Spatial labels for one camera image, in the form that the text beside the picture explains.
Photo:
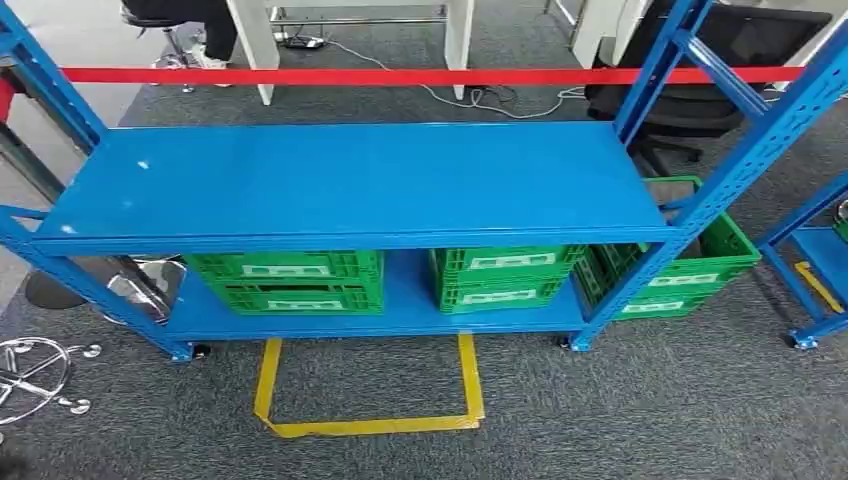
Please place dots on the chrome chair base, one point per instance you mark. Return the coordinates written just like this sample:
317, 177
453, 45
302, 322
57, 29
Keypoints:
33, 378

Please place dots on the black stool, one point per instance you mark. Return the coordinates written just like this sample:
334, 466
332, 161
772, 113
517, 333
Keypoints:
149, 18

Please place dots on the yellow floor tape strip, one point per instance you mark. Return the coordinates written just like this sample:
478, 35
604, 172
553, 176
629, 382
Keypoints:
818, 286

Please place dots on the black power strip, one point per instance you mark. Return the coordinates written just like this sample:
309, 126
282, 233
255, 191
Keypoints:
303, 42

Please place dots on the dark grey metal bar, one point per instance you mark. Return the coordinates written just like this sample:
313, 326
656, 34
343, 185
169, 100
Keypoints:
33, 166

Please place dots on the black office chair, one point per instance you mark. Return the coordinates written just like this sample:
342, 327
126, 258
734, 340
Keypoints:
748, 46

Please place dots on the red barrier tape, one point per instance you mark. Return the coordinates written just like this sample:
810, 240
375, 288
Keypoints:
397, 76

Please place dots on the black round base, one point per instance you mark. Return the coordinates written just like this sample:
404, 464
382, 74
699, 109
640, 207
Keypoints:
53, 291

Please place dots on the blue metal shelf rack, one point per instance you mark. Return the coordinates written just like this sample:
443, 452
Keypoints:
331, 179

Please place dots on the yellow floor tape outline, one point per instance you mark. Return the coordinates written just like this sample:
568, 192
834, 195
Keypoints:
371, 426

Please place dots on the white table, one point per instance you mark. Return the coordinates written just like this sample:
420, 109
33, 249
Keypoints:
255, 40

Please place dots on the person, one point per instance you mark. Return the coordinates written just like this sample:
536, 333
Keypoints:
218, 26

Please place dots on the small blue metal rack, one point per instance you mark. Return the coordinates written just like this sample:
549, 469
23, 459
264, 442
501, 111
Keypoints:
821, 248

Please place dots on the white table leg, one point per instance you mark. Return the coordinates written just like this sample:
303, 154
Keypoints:
606, 30

